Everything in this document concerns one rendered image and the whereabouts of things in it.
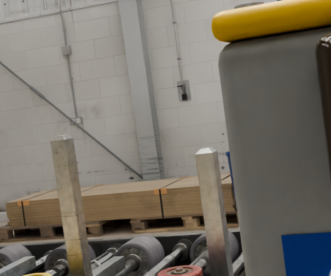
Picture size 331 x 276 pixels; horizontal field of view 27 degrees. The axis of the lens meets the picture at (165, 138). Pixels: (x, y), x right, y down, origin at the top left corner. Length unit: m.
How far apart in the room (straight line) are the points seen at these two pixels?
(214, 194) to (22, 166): 7.31
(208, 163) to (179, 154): 6.42
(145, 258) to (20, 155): 6.81
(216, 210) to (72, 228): 0.31
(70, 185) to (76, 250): 0.13
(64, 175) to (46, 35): 6.94
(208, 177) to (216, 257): 0.15
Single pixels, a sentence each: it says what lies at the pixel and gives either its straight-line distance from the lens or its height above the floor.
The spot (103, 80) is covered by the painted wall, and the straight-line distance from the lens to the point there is 7.98.
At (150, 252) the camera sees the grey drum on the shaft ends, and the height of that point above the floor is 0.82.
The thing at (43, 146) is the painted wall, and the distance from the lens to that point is 8.38.
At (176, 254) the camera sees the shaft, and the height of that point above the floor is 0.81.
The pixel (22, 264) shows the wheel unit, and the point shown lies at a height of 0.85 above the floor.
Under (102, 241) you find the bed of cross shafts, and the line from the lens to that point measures 1.99.
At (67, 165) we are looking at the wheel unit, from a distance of 1.40.
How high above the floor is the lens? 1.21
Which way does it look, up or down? 3 degrees down
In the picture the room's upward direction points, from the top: 8 degrees counter-clockwise
